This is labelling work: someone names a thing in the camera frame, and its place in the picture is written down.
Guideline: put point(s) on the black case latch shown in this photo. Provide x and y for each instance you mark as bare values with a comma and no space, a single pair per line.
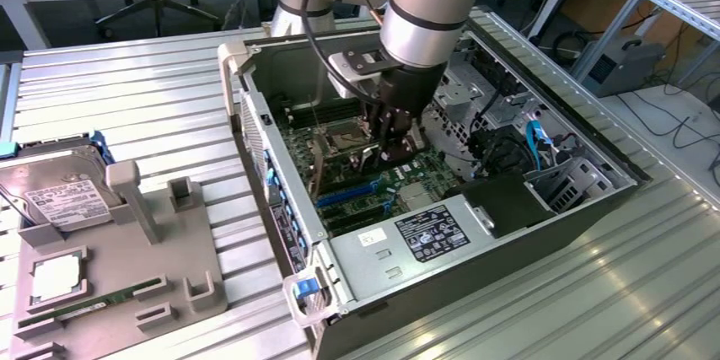
268,119

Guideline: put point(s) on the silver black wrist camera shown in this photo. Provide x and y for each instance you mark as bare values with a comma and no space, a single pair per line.
363,69

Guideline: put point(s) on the silver chipset heatsink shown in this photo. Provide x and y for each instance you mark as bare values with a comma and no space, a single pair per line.
419,197

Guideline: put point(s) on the black RAM slot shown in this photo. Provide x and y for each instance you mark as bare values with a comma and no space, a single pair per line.
320,113
315,103
317,109
323,118

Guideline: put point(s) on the open grey PC case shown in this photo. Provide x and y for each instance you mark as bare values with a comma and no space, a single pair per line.
281,73

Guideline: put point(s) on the black office chair base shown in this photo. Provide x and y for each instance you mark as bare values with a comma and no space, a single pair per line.
155,8

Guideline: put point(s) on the grey parts rack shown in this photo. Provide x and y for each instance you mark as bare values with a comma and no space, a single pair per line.
140,259

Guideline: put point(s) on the green motherboard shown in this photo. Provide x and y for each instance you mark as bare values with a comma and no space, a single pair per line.
427,166

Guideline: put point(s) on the black expansion slot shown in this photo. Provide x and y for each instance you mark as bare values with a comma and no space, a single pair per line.
360,226
355,214

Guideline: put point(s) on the grey power supply unit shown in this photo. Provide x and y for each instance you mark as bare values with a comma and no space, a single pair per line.
383,267

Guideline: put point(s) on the silver hard disk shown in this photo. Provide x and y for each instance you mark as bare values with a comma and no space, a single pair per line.
61,191

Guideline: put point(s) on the green RAM stick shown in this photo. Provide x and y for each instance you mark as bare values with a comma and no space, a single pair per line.
101,303

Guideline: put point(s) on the blue slot clip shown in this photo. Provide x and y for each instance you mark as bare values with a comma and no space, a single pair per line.
289,217
303,245
269,175

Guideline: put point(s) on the silver disk bay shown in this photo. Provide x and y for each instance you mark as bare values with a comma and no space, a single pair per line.
563,195

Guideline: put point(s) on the blue case release latch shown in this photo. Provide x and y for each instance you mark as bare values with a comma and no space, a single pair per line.
307,288

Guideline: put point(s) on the CPU socket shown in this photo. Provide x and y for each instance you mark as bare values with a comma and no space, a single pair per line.
343,138

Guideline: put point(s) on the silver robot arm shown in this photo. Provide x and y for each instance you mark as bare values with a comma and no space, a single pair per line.
427,10

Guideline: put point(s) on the graphics card with metal bracket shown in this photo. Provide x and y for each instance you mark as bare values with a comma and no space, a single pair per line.
365,157

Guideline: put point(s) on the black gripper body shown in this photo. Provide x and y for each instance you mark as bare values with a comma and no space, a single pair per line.
411,90

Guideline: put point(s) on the silver CPU chip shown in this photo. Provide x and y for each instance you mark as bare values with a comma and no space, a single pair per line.
56,280

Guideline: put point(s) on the silver perforated drive cage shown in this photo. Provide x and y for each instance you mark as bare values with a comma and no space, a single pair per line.
461,107

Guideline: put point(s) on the blue expansion slot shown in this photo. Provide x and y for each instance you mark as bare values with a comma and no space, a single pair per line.
345,196

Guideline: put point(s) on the black plastic shroud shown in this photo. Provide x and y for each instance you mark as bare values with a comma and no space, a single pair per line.
500,204

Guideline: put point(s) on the grey equipment box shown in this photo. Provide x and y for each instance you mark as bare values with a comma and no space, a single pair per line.
624,69

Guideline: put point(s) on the blue disk caddy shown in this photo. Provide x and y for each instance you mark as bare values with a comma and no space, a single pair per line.
100,147

